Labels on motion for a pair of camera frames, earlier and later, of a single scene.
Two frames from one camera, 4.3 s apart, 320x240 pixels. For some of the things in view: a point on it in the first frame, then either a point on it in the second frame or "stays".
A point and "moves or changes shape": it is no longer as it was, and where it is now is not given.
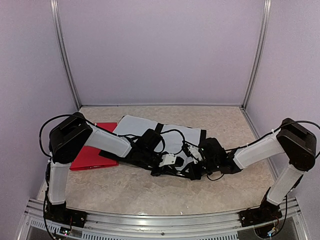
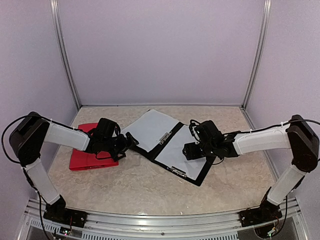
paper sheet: [133, 125] moves or changes shape
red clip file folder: [89, 158] stays
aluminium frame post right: [263, 41] stays
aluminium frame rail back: [159, 106] stays
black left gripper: [165, 170] -> [124, 144]
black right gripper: [194, 175] -> [191, 153]
